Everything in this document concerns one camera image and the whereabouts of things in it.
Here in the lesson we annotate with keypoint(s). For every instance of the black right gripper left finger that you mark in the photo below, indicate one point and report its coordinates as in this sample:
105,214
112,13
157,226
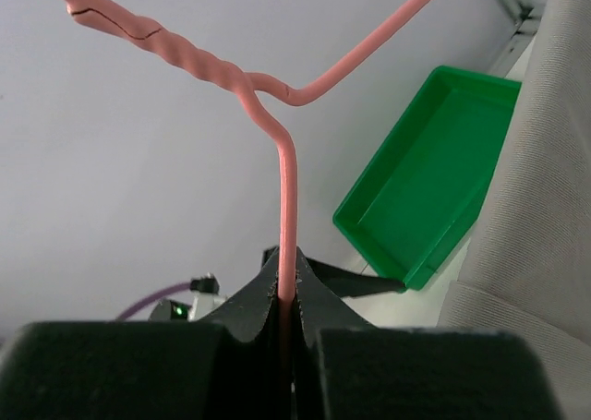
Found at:
223,366

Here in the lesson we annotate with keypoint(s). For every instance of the pink wire hanger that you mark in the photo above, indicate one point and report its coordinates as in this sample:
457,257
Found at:
147,34

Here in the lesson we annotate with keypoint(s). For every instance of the beige trousers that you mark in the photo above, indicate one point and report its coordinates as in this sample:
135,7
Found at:
527,267

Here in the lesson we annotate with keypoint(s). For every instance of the green plastic bin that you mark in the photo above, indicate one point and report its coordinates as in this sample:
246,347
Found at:
423,189

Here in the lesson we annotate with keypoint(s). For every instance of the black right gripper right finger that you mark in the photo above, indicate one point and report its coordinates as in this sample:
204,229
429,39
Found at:
347,368

